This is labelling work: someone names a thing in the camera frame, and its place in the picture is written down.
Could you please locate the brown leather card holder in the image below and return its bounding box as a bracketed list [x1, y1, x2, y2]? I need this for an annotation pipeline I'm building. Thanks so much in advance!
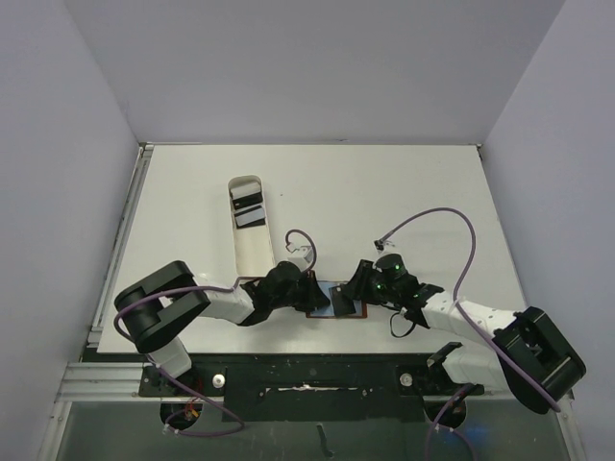
[305, 276, 368, 320]

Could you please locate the grey card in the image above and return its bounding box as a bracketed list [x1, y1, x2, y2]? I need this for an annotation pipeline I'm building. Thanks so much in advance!
[234, 206, 266, 229]

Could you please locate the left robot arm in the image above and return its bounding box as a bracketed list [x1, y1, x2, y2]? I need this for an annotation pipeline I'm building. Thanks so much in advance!
[113, 260, 331, 395]

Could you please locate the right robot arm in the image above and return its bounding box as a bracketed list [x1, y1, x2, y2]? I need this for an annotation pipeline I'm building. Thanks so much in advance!
[341, 254, 586, 414]

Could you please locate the black card upper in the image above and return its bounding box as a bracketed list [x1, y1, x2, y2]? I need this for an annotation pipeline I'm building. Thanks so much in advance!
[232, 192, 263, 211]

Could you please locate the white card stack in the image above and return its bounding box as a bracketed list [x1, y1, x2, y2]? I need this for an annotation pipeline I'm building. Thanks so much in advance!
[230, 181, 261, 200]

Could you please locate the white oblong tray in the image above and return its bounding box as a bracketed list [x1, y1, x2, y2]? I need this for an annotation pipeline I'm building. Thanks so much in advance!
[228, 175, 276, 277]

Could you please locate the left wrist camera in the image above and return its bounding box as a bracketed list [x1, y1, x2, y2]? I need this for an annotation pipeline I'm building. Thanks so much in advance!
[287, 246, 314, 272]

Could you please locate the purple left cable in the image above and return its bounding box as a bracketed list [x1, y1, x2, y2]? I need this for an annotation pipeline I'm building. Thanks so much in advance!
[112, 230, 316, 438]

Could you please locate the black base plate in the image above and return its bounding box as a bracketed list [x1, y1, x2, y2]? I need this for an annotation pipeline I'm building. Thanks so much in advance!
[138, 353, 460, 423]

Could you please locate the aluminium rail frame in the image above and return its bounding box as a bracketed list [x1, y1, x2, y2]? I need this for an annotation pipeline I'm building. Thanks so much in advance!
[37, 143, 155, 460]

